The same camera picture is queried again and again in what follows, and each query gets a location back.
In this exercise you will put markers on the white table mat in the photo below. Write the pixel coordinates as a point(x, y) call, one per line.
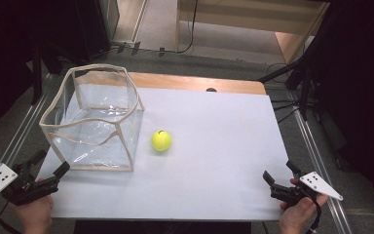
point(207, 146)

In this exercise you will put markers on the light wooden furniture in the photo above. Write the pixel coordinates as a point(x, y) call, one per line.
point(240, 16)

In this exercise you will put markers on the person's right hand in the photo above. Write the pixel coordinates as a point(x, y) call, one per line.
point(297, 216)

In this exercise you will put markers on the black cabinet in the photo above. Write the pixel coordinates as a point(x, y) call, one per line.
point(94, 26)

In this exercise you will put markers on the black floor bracket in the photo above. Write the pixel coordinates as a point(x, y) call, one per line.
point(136, 48)

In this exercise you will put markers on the yellow tennis ball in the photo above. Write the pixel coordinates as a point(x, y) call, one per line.
point(161, 141)

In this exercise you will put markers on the black tripod stand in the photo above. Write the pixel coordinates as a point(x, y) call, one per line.
point(303, 87)

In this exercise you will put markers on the clear plastic box beige trim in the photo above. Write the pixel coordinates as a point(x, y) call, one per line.
point(87, 130)

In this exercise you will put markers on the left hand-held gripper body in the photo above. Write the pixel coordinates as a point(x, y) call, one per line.
point(26, 188)

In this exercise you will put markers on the black curtain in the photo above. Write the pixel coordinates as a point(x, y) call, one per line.
point(363, 81)
point(9, 48)

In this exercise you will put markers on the person's left hand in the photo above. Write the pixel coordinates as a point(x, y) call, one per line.
point(34, 213)

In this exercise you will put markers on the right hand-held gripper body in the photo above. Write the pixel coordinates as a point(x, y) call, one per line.
point(318, 185)

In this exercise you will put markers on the metal floor rail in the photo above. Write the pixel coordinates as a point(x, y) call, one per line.
point(19, 136)
point(318, 162)

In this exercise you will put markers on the black upright stand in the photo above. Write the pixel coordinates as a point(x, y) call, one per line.
point(37, 78)

